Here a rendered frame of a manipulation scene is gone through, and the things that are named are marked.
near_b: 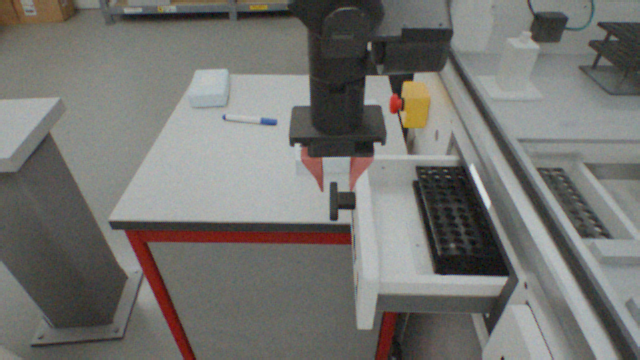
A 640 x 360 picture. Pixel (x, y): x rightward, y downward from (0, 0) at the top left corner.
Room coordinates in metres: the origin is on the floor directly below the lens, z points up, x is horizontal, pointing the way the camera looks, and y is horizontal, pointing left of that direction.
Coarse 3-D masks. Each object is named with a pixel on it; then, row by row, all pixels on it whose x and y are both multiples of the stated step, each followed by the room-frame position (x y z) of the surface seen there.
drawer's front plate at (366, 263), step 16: (368, 192) 0.39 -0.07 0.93; (368, 208) 0.36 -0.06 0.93; (368, 224) 0.33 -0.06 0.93; (352, 240) 0.40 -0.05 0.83; (368, 240) 0.31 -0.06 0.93; (368, 256) 0.28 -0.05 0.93; (368, 272) 0.26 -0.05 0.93; (368, 288) 0.25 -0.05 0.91; (368, 304) 0.25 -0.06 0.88; (368, 320) 0.25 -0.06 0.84
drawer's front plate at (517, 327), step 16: (512, 304) 0.22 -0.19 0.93; (512, 320) 0.21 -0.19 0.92; (528, 320) 0.21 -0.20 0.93; (496, 336) 0.22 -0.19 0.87; (512, 336) 0.20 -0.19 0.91; (528, 336) 0.19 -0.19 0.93; (496, 352) 0.21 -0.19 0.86; (512, 352) 0.19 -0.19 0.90; (528, 352) 0.18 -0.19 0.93; (544, 352) 0.17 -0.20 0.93
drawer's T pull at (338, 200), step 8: (336, 184) 0.43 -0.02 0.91; (336, 192) 0.41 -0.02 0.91; (344, 192) 0.41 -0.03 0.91; (352, 192) 0.41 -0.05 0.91; (336, 200) 0.39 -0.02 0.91; (344, 200) 0.39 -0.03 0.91; (352, 200) 0.39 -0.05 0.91; (336, 208) 0.38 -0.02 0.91; (344, 208) 0.39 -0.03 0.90; (352, 208) 0.39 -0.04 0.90; (336, 216) 0.36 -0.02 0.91
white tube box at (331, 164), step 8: (296, 144) 0.70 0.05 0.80; (296, 152) 0.67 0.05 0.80; (296, 160) 0.64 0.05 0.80; (328, 160) 0.64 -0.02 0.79; (336, 160) 0.64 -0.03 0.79; (344, 160) 0.65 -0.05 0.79; (296, 168) 0.64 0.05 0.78; (304, 168) 0.64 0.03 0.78; (328, 168) 0.64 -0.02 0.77; (336, 168) 0.64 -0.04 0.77; (344, 168) 0.65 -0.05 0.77
